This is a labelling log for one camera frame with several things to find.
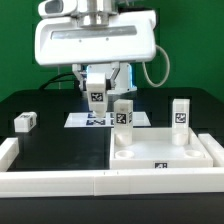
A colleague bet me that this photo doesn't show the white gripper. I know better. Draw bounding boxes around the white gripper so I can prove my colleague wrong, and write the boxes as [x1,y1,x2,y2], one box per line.
[35,0,157,91]

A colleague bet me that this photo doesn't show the white square table top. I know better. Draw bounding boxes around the white square table top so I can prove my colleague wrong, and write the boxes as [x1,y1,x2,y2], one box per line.
[109,128,213,169]

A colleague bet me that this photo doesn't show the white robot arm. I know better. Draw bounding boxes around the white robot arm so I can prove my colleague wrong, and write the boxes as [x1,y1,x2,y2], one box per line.
[35,0,157,94]

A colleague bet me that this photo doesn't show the white sheet with tags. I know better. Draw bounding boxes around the white sheet with tags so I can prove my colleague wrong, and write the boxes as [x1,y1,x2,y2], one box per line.
[64,112,151,128]

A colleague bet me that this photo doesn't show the white U-shaped fence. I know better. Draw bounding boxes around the white U-shaped fence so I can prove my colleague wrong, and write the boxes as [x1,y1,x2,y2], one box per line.
[0,138,224,198]

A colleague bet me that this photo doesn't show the black cables at base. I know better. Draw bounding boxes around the black cables at base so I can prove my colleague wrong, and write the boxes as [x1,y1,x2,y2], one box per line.
[38,72,81,91]

